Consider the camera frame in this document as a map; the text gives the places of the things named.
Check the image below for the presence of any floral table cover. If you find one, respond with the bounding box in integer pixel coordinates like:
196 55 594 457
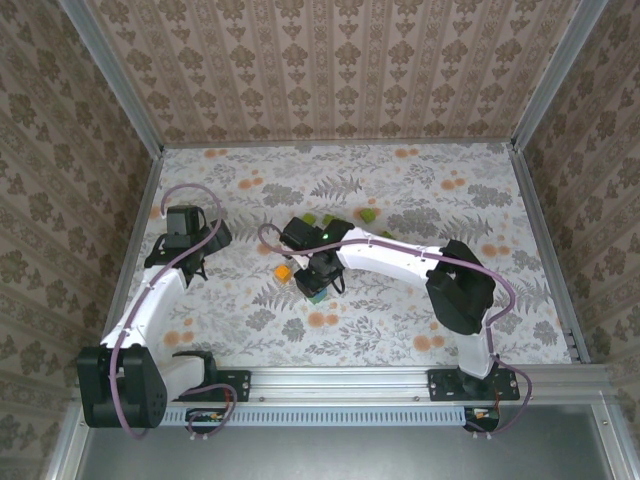
107 142 574 369

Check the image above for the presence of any thin aluminium edge strip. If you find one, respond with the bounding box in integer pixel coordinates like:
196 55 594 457
162 139 514 150

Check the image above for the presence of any grey metal panel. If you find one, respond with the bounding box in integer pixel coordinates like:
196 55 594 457
47 402 640 480

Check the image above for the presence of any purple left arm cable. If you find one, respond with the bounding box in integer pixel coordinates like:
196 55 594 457
109 183 239 444

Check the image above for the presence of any aluminium side rail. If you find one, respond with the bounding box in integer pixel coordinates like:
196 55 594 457
508 144 594 365
94 147 166 366

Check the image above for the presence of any wide aluminium mounting rail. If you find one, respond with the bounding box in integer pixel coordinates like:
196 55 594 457
72 364 616 406

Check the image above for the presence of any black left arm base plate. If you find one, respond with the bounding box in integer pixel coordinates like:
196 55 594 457
162 369 251 403

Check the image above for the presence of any grey slotted cable duct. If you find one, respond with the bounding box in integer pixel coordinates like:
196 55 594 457
92 407 464 427

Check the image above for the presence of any aluminium frame post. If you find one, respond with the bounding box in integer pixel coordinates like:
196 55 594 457
58 0 166 154
509 0 610 151

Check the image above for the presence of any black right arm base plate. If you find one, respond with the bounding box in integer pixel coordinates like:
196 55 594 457
427 368 521 403

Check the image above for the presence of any black connector with wires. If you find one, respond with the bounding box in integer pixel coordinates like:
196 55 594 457
185 407 226 432
463 405 501 432

